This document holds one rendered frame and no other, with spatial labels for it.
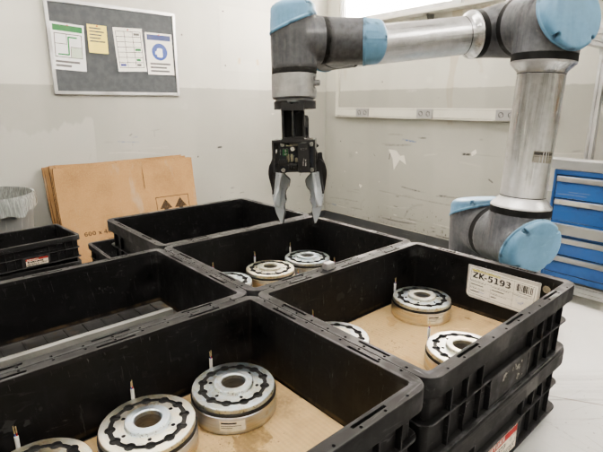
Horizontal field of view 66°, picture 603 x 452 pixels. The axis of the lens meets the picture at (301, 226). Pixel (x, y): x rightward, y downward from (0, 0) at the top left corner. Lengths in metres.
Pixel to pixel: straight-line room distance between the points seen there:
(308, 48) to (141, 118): 3.08
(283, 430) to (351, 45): 0.58
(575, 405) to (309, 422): 0.52
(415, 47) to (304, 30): 0.29
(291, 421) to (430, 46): 0.74
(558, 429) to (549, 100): 0.57
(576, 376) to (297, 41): 0.79
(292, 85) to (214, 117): 3.33
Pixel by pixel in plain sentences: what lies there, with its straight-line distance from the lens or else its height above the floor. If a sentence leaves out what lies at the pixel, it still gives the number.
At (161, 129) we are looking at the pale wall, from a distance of 3.87.
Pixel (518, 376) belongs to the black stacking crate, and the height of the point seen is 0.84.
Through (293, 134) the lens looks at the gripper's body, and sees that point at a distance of 0.76.
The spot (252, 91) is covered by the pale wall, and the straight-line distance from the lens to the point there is 4.29.
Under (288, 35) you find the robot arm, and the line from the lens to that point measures 0.78.
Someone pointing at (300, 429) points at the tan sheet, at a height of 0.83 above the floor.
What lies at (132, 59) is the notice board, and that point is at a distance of 3.79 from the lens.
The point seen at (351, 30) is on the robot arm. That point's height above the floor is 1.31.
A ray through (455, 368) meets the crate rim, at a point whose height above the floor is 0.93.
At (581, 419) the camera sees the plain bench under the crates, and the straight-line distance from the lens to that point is 0.93.
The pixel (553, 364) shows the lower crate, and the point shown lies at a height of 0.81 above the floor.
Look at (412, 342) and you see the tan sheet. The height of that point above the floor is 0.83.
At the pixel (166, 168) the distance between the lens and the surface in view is 3.73.
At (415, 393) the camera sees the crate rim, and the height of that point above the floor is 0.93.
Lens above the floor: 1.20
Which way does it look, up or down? 15 degrees down
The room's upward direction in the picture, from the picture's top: straight up
